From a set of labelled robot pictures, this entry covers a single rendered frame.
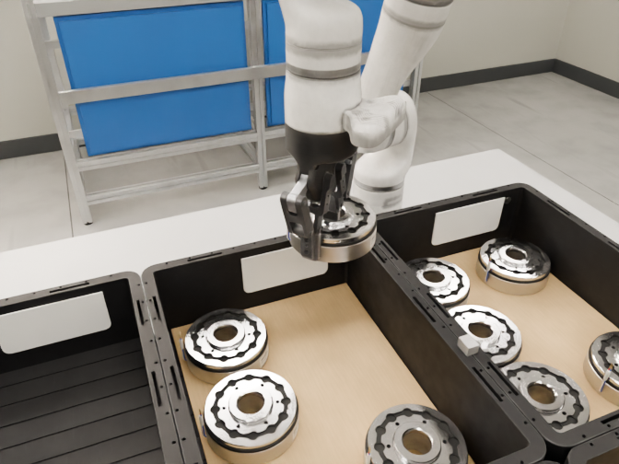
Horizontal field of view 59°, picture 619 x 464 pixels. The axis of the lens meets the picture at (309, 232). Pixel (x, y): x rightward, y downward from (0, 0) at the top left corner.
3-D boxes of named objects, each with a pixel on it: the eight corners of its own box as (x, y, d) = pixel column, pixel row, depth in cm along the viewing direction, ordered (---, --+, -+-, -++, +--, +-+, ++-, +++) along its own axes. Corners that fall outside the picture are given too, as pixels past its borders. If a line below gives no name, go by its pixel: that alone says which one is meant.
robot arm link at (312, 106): (374, 153, 48) (379, 84, 44) (265, 128, 52) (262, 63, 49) (409, 116, 54) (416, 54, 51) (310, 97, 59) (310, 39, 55)
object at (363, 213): (280, 203, 67) (280, 199, 67) (356, 191, 69) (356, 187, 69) (303, 250, 59) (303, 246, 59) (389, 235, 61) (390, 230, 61)
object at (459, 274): (384, 270, 80) (384, 266, 79) (442, 254, 83) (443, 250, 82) (421, 313, 72) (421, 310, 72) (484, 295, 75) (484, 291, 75)
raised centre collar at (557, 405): (508, 386, 61) (508, 382, 61) (543, 374, 63) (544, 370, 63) (537, 420, 58) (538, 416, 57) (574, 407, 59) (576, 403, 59)
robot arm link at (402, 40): (373, -20, 74) (421, -29, 79) (333, 135, 94) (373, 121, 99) (419, 12, 70) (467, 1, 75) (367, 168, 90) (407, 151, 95)
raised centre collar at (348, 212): (306, 207, 65) (306, 203, 65) (344, 202, 66) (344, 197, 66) (319, 230, 61) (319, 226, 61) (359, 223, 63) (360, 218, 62)
